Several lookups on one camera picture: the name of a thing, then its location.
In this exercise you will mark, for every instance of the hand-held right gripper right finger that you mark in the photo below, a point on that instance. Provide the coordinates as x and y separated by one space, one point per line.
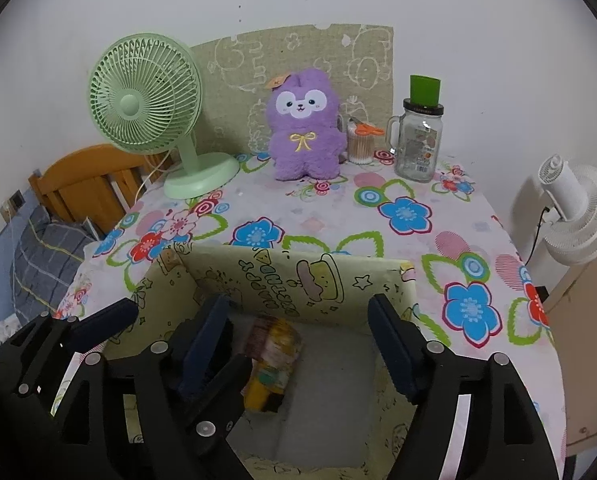
393 350

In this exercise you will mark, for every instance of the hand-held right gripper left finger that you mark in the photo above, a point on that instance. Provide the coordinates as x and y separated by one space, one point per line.
206 345

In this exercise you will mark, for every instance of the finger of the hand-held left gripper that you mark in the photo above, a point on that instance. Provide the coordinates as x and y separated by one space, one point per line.
106 320

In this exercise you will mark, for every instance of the yellow printed storage box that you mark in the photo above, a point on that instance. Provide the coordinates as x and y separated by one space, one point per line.
278 280

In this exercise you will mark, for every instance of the yellow printed soft pack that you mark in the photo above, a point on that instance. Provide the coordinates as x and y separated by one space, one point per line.
273 360

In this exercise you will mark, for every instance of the grey plaid pillow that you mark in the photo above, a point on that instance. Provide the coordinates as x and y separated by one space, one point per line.
43 255

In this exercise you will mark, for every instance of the white crumpled cloth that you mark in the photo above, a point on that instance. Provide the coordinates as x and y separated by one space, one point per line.
3 331

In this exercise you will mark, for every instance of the wooden bed headboard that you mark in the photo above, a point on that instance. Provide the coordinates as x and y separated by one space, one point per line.
78 180

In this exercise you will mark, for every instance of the floral tablecloth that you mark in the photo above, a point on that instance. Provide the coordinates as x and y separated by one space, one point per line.
328 220

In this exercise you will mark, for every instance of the small black object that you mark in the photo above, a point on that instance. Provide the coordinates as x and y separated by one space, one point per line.
540 292

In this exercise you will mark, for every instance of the beige wooden door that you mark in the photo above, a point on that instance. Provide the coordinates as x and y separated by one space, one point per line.
583 335

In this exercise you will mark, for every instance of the glass mug jar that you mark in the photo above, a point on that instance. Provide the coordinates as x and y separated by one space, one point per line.
418 160

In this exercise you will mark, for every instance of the cotton swab container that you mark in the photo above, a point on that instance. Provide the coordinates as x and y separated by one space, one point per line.
361 150

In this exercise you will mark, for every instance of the purple plush toy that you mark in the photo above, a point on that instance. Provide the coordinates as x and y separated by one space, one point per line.
303 155

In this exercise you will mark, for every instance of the green desk fan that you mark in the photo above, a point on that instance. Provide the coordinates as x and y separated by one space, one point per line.
133 105

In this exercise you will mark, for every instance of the orange scissors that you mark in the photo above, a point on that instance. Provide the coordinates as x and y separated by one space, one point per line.
368 130

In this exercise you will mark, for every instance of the white standing fan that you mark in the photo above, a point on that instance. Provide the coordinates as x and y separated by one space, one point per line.
578 195

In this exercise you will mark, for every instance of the green plastic cup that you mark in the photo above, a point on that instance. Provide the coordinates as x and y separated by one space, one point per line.
425 90

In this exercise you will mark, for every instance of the green patterned mat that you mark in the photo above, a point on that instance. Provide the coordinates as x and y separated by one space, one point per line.
238 60

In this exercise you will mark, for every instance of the wall outlet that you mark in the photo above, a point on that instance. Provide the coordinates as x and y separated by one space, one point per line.
16 201

